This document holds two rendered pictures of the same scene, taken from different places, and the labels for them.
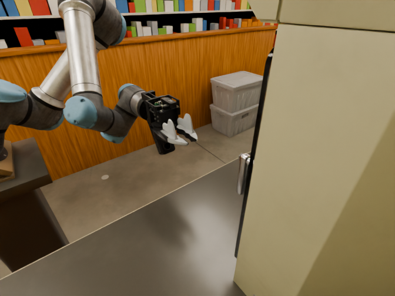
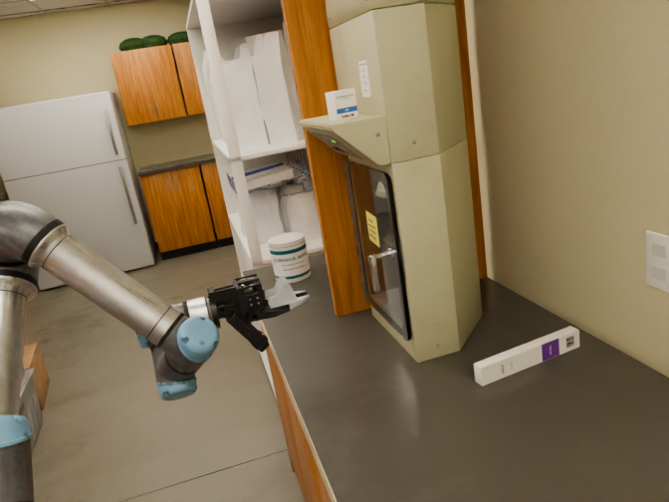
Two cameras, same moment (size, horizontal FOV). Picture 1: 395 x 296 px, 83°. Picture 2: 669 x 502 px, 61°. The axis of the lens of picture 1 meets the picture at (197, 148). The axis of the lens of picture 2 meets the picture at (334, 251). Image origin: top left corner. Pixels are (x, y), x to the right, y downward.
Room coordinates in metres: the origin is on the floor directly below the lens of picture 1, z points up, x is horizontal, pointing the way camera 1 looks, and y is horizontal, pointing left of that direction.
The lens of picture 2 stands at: (-0.11, 1.05, 1.60)
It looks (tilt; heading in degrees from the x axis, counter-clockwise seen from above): 17 degrees down; 294
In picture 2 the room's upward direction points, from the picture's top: 10 degrees counter-clockwise
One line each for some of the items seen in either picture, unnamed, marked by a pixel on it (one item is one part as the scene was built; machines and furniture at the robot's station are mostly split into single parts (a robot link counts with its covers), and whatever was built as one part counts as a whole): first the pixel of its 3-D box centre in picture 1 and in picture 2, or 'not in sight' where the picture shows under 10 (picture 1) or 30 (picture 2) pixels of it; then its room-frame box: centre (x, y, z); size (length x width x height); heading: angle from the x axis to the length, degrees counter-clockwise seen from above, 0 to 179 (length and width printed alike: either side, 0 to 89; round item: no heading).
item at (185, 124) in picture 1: (187, 125); (284, 289); (0.49, 0.02, 1.17); 0.09 x 0.03 x 0.06; 43
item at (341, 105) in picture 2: not in sight; (341, 105); (0.34, -0.12, 1.54); 0.05 x 0.05 x 0.06; 44
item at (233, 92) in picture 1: (238, 91); not in sight; (2.67, -0.50, 0.49); 0.60 x 0.42 x 0.33; 127
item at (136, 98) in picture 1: (146, 105); (201, 314); (0.63, 0.15, 1.17); 0.08 x 0.05 x 0.08; 128
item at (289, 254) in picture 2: not in sight; (290, 257); (0.83, -0.63, 1.02); 0.13 x 0.13 x 0.15
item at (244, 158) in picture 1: (250, 178); (381, 270); (0.30, -0.09, 1.17); 0.05 x 0.03 x 0.10; 37
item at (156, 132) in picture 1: (163, 131); (269, 310); (0.50, 0.09, 1.15); 0.09 x 0.05 x 0.02; 33
